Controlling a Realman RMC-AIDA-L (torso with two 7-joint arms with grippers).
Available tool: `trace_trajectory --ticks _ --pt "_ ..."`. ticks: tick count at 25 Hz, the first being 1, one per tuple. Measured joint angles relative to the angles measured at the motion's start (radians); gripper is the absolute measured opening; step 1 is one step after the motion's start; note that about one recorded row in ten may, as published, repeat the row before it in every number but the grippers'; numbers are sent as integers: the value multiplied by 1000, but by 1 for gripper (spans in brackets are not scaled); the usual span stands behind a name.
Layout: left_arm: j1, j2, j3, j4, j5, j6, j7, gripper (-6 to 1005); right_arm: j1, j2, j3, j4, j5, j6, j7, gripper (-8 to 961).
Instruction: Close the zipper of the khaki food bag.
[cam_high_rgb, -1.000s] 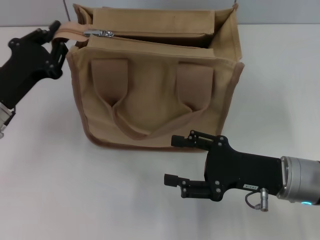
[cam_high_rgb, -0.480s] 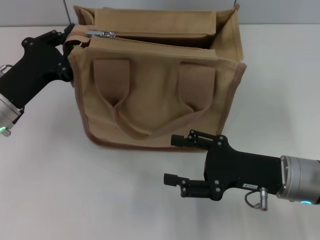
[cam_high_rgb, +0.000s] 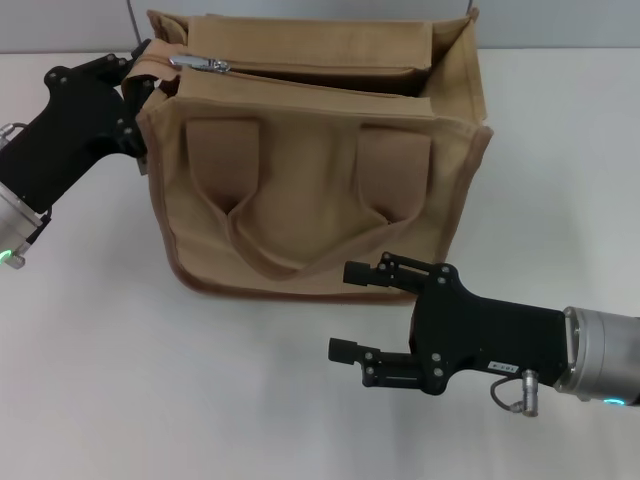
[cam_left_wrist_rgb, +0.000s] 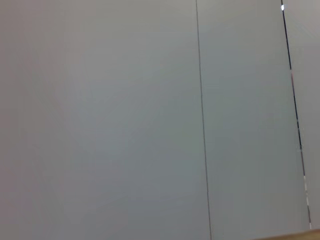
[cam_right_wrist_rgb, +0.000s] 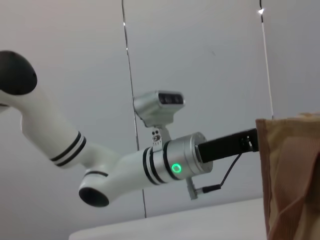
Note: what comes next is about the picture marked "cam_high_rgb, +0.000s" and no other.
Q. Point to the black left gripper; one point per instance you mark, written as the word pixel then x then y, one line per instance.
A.
pixel 70 130

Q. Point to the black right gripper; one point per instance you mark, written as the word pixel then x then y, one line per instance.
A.
pixel 480 335

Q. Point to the khaki canvas food bag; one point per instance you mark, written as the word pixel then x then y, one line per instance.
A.
pixel 320 200

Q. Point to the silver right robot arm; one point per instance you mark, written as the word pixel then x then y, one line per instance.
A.
pixel 605 355

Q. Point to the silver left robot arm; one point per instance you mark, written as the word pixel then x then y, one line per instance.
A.
pixel 15 220

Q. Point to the silver metal zipper pull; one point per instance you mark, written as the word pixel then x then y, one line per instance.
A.
pixel 200 61

